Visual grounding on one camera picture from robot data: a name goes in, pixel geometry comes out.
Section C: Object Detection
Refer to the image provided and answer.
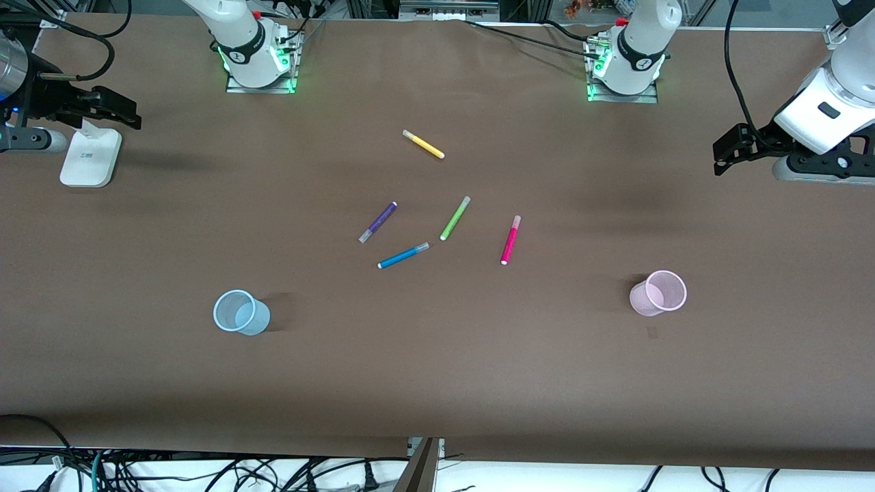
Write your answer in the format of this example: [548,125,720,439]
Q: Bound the yellow marker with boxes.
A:
[402,129,446,161]

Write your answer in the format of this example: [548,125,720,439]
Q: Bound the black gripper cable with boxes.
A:
[723,0,770,148]
[0,14,116,82]

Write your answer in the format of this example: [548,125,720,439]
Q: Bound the black table-crossing cable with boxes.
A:
[464,18,604,63]

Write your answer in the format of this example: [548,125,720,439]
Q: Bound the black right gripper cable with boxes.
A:
[0,14,116,82]

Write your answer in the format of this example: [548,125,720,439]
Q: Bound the aluminium frame rail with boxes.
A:
[399,0,502,21]

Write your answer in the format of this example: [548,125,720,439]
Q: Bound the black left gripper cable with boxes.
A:
[723,0,770,148]

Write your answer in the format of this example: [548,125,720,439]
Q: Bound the blue marker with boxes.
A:
[377,241,431,270]

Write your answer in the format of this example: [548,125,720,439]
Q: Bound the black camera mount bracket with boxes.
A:
[786,133,875,172]

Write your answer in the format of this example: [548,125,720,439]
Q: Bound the translucent blue cup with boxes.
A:
[213,289,272,337]

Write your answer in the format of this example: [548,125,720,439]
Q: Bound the pink marker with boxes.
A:
[500,215,523,267]

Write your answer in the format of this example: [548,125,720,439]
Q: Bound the dark table support strut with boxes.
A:
[392,437,446,492]

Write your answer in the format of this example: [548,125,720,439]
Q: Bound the green marker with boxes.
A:
[439,195,472,242]

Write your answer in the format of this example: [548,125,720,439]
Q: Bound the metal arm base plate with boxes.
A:
[586,36,660,104]
[225,27,302,95]

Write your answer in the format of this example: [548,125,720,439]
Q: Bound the white flat box device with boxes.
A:
[59,128,123,189]

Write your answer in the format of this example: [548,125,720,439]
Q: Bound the black arched cable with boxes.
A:
[41,0,133,40]

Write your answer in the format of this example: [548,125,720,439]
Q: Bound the purple marker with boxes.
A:
[358,201,399,245]

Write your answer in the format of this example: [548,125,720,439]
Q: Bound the black looped floor cable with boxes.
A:
[0,413,77,492]

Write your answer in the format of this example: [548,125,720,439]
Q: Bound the translucent pink cup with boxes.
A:
[629,269,688,318]

